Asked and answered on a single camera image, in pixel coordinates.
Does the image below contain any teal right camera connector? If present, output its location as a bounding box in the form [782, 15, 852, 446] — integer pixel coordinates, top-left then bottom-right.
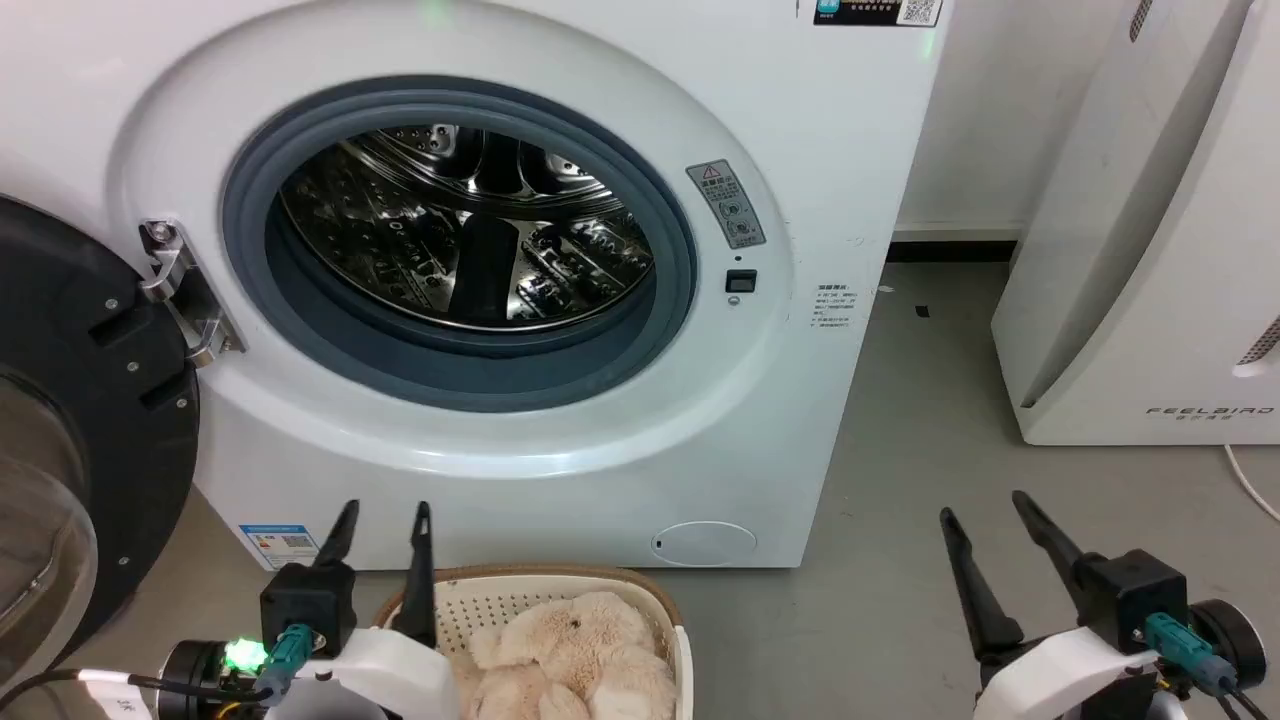
[1144, 612, 1239, 697]

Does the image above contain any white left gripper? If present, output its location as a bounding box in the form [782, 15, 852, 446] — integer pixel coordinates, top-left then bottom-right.
[266, 500, 462, 720]

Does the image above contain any white front-load washing machine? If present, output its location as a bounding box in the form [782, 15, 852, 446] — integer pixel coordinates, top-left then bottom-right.
[0, 0, 949, 571]

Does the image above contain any grey rubber door gasket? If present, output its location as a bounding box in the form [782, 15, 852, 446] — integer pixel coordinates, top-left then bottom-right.
[220, 76, 699, 414]

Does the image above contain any grey warning sticker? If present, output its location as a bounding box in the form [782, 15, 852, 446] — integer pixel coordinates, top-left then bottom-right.
[686, 159, 767, 251]

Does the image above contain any silver metal door hinge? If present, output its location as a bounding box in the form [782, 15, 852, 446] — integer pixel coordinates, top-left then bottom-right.
[138, 219, 247, 369]

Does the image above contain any stainless steel washing machine drum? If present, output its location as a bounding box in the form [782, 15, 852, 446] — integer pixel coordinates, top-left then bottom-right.
[278, 124, 656, 332]

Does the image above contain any black QR code sticker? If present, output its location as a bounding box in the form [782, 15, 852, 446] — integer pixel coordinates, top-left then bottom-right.
[813, 0, 943, 28]

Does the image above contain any teal left camera connector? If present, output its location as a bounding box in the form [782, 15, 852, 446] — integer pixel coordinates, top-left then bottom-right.
[262, 623, 319, 698]

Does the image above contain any teal camera connector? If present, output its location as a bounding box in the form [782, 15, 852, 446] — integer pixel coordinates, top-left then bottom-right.
[262, 623, 319, 698]
[1144, 612, 1239, 697]

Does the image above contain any beige plush toy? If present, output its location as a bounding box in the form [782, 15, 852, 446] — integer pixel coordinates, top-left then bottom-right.
[452, 591, 678, 720]

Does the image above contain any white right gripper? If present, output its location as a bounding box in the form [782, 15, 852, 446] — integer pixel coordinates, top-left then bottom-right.
[938, 490, 1163, 720]

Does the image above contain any black washing machine door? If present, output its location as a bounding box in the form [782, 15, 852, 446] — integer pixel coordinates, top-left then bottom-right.
[0, 194, 201, 691]

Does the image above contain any white power cable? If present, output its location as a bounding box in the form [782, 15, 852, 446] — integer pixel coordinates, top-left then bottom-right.
[1224, 444, 1280, 525]

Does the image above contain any white air purifier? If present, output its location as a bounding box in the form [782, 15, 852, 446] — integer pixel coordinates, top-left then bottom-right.
[991, 0, 1280, 447]

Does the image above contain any oval white filter cover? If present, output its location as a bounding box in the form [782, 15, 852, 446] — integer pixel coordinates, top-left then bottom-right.
[653, 520, 758, 568]

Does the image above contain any black wall baseboard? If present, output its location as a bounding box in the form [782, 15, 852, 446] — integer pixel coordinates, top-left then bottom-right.
[886, 240, 1019, 264]

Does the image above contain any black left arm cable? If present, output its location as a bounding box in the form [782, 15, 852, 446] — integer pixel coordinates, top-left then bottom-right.
[0, 668, 273, 713]

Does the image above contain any blue energy label sticker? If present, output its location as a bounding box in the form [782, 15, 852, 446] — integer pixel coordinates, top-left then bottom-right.
[238, 523, 321, 572]

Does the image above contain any beige plastic laundry basket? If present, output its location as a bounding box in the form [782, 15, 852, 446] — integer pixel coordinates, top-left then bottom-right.
[372, 564, 694, 720]

